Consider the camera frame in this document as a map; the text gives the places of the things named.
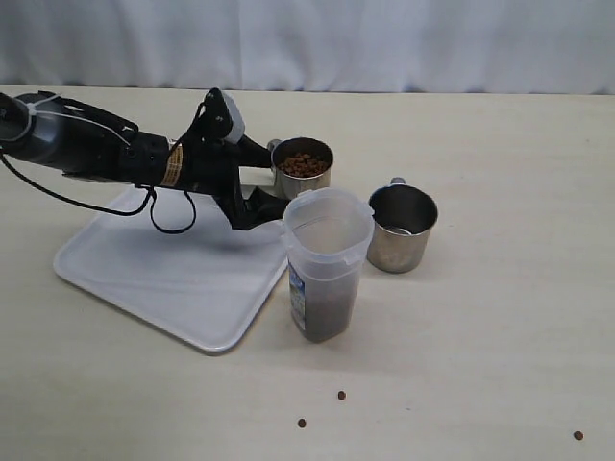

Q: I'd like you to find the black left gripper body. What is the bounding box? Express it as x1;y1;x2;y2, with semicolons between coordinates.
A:
165;87;240;223

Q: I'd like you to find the steel mug with kibble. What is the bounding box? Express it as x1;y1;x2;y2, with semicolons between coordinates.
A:
267;136;333;200
367;177;439;274

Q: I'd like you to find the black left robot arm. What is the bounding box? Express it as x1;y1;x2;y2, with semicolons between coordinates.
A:
1;87;288;231

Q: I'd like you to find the translucent plastic jug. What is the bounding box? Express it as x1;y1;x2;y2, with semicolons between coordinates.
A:
283;187;375;343

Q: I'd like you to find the white plastic tray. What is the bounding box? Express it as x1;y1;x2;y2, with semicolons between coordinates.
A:
54;190;286;354

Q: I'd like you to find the white backdrop curtain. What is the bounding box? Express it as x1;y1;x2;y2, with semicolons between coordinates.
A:
1;1;614;94

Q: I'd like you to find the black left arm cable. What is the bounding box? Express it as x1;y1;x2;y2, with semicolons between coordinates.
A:
0;143;198;236

